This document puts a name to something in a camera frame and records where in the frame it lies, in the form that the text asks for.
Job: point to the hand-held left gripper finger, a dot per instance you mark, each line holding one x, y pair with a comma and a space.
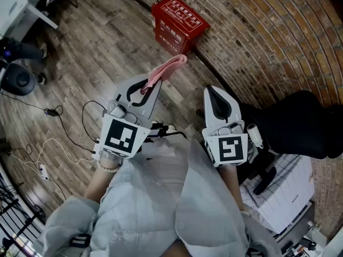
123, 88
152, 100

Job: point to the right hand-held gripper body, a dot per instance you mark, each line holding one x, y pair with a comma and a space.
231, 149

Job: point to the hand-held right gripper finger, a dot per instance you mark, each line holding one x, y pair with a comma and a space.
207, 103
235, 110

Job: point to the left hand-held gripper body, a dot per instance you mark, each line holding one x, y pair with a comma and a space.
120, 138

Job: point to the pink cloth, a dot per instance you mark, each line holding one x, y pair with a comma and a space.
171, 64

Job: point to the red fire extinguisher box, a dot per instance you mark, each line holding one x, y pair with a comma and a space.
185, 23

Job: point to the person's right forearm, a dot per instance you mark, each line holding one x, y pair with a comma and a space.
233, 186

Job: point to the person's left forearm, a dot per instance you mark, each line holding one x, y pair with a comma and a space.
100, 183

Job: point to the black flat device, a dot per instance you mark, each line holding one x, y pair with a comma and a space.
155, 132

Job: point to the person's right white shoe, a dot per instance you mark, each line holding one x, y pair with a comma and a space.
171, 127

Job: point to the black stand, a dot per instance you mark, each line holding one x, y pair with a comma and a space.
265, 181

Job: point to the light grey shirt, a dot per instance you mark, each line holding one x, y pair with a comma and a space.
134, 197

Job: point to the white checked box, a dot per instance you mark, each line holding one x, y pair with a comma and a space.
284, 194

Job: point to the white power strip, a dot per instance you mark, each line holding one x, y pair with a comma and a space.
43, 171

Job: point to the black round seat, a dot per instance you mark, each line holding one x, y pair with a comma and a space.
18, 80

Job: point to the white desk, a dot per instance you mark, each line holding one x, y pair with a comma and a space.
26, 12

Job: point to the black metal railing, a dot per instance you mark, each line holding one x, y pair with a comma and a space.
16, 213

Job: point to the small white camera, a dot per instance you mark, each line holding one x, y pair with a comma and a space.
254, 134

